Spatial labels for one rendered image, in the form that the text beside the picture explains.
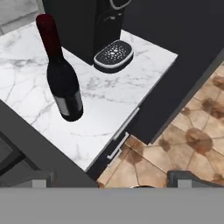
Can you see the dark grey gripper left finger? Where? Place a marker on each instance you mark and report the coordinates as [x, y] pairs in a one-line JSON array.
[[39, 178]]

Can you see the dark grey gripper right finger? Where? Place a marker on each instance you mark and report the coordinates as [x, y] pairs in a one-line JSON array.
[[182, 178]]

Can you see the dark wine bottle red cap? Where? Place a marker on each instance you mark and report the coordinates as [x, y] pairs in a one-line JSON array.
[[64, 87]]

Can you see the dark grey cabinet panel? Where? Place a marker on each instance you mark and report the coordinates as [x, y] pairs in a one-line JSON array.
[[43, 151]]

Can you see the black drawer front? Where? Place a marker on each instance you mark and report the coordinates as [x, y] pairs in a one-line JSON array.
[[115, 147]]

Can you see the tall black cabinet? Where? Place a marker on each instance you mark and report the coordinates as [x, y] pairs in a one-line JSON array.
[[175, 35]]

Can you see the black coffee machine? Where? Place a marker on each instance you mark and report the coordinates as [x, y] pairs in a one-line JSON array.
[[84, 26]]

